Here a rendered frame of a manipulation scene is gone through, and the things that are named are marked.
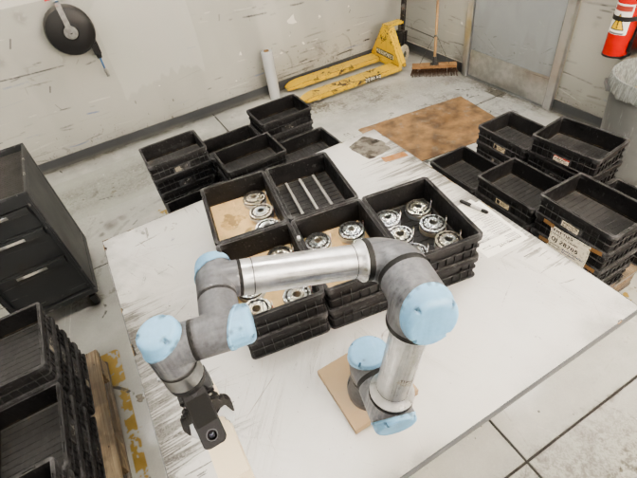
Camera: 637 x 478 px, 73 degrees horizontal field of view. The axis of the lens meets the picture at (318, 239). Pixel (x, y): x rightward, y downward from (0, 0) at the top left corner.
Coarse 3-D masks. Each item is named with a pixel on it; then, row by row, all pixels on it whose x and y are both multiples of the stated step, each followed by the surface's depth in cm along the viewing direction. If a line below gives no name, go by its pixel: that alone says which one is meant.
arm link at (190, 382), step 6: (198, 366) 80; (192, 372) 78; (198, 372) 80; (156, 378) 79; (186, 378) 78; (192, 378) 79; (198, 378) 80; (168, 384) 78; (174, 384) 77; (180, 384) 78; (186, 384) 78; (192, 384) 80; (174, 390) 79; (180, 390) 79; (186, 390) 79
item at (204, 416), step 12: (192, 396) 82; (204, 396) 82; (192, 408) 81; (204, 408) 82; (192, 420) 81; (204, 420) 81; (216, 420) 81; (204, 432) 80; (216, 432) 80; (204, 444) 79; (216, 444) 80
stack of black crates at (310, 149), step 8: (320, 128) 309; (296, 136) 304; (304, 136) 306; (312, 136) 310; (320, 136) 313; (328, 136) 303; (288, 144) 304; (296, 144) 307; (304, 144) 311; (312, 144) 313; (320, 144) 312; (328, 144) 309; (336, 144) 297; (288, 152) 307; (296, 152) 308; (304, 152) 307; (312, 152) 306; (288, 160) 282
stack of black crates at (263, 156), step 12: (240, 144) 285; (252, 144) 290; (264, 144) 294; (276, 144) 281; (216, 156) 275; (228, 156) 286; (240, 156) 290; (252, 156) 290; (264, 156) 288; (276, 156) 270; (228, 168) 283; (240, 168) 262; (252, 168) 268; (264, 168) 271
